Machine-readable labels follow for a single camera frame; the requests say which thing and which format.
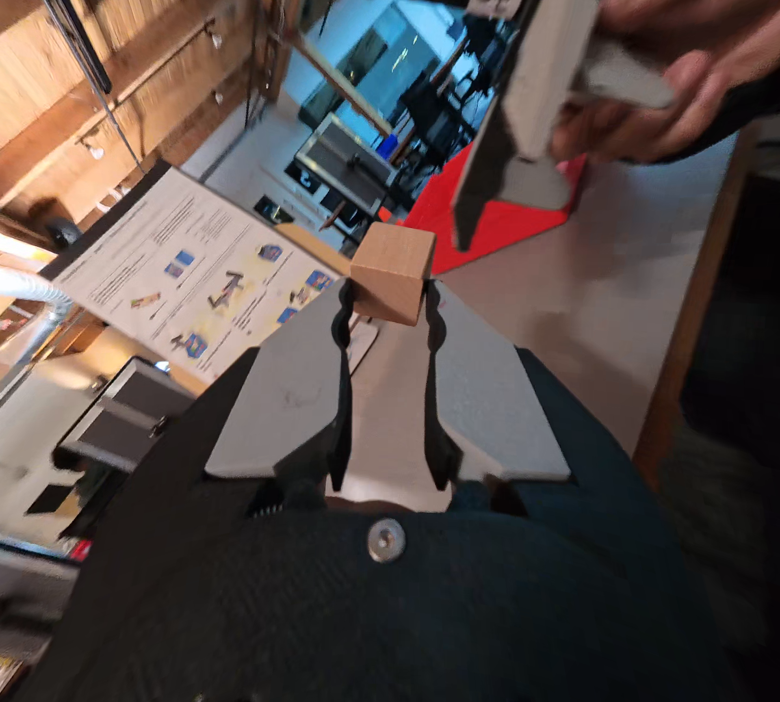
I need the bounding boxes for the silver flexible duct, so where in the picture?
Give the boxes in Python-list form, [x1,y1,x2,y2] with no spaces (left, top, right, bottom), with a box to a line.
[0,265,74,395]

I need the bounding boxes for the black round ceiling device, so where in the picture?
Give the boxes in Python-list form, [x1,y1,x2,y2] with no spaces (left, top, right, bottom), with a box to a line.
[45,217,83,250]

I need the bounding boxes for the white instruction sheet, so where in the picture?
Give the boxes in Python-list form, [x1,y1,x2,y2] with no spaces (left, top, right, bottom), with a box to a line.
[55,166,342,380]

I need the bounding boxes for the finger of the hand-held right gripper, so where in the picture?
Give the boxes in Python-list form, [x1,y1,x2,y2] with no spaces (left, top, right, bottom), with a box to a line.
[454,0,604,253]
[495,156,572,210]

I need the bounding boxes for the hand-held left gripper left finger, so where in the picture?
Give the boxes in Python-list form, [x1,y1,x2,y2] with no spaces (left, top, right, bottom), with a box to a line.
[204,279,354,492]

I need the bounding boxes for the black sign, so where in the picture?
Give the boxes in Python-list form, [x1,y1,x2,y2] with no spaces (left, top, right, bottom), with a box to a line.
[284,161,322,195]

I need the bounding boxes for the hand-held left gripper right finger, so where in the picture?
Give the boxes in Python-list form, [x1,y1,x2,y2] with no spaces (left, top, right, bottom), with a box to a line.
[423,279,574,491]

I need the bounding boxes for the instruction sheet on stand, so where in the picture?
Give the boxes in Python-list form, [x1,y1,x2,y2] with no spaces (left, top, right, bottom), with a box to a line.
[39,160,379,386]

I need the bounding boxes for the silver framed grey panel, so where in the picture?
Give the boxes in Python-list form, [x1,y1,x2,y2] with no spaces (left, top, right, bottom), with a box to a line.
[55,357,197,471]
[295,113,398,209]

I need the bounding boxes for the wooden post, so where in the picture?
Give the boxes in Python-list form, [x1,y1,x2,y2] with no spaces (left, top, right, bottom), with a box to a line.
[283,26,394,137]

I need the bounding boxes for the black office chair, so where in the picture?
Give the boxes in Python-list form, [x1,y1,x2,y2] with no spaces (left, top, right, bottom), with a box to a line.
[399,71,470,163]

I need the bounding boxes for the natural wooden cube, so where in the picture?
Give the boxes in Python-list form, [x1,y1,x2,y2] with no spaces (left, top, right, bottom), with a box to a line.
[350,222,436,326]

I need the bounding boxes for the red plastic bin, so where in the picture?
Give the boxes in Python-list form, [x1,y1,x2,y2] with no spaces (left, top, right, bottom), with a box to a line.
[403,140,589,276]

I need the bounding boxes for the silver display stand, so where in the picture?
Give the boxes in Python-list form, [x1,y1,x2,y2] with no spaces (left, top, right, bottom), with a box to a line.
[349,318,380,375]

